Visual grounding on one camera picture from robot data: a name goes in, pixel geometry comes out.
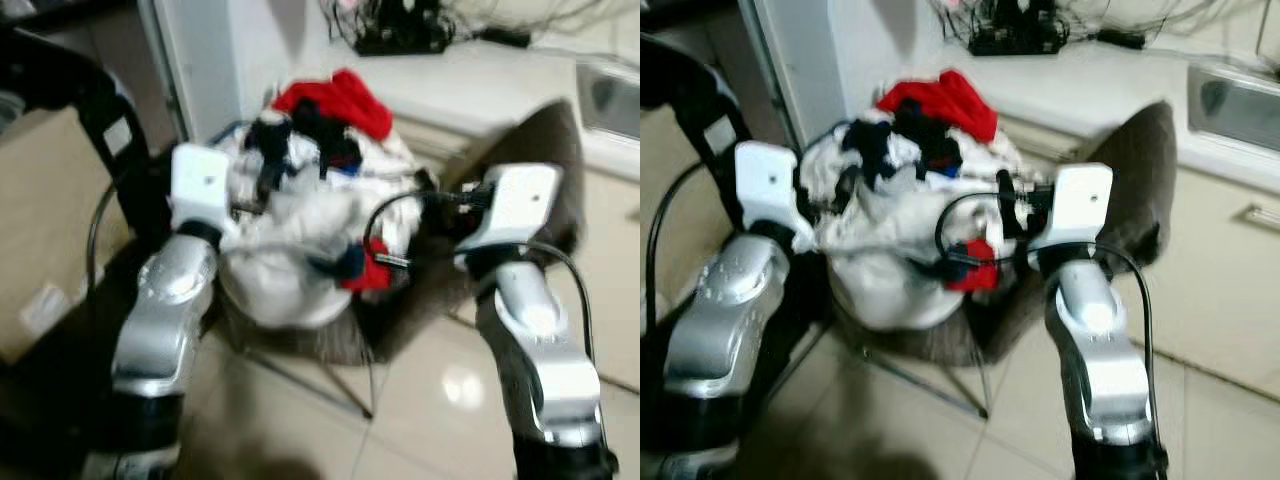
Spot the metal cabinet handle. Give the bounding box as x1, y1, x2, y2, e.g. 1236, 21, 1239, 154
1239, 204, 1280, 234

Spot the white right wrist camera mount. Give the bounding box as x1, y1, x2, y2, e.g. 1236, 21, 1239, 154
453, 163, 564, 273
1028, 163, 1115, 273

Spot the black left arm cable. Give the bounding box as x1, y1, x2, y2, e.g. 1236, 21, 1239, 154
646, 160, 703, 333
86, 184, 117, 293

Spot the brown cardboard box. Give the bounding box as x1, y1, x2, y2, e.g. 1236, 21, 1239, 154
0, 105, 132, 364

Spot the white clothes pile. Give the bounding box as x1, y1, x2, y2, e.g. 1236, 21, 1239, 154
798, 118, 1037, 334
214, 118, 433, 332

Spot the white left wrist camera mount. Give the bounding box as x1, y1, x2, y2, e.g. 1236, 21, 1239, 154
168, 143, 243, 239
734, 140, 818, 251

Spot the stainless steel sink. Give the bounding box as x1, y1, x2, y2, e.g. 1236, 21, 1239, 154
574, 59, 641, 142
1186, 62, 1280, 154

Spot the brown upholstered chair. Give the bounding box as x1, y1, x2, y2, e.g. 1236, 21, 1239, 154
828, 100, 1180, 421
214, 98, 587, 421

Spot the small red and blue cloth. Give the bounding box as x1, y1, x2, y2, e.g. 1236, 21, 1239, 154
333, 237, 393, 294
943, 239, 1002, 294

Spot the black power strip with plugs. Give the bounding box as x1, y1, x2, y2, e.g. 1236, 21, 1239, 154
351, 0, 457, 57
964, 0, 1069, 58

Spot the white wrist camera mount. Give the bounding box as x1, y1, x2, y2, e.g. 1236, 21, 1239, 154
1028, 163, 1115, 273
453, 163, 564, 273
734, 140, 818, 251
168, 143, 243, 239

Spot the black power adapter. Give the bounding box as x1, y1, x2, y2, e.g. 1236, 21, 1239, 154
477, 25, 533, 50
1094, 27, 1148, 52

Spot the black garment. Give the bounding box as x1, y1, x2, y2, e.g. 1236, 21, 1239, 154
244, 99, 364, 197
841, 99, 964, 193

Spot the red garment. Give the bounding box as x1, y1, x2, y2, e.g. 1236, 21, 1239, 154
271, 68, 397, 142
876, 68, 1000, 144

